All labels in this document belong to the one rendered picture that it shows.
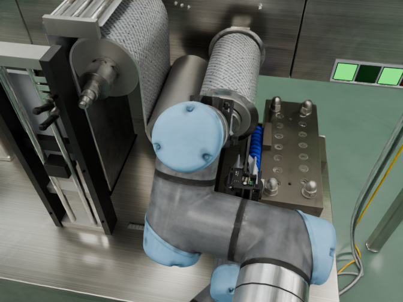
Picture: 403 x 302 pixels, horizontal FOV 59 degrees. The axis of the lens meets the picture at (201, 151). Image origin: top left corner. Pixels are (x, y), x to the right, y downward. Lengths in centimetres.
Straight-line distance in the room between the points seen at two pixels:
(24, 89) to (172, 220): 44
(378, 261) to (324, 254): 176
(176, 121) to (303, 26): 69
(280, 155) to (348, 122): 185
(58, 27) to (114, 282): 59
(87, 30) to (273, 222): 47
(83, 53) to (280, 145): 58
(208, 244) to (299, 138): 70
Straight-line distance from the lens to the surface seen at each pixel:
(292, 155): 101
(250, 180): 77
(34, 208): 113
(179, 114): 37
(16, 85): 75
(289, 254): 39
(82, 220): 103
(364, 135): 277
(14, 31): 129
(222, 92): 72
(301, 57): 105
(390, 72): 111
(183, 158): 37
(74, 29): 71
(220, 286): 66
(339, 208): 226
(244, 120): 75
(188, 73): 92
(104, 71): 72
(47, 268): 102
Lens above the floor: 175
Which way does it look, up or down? 47 degrees down
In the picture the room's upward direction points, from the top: straight up
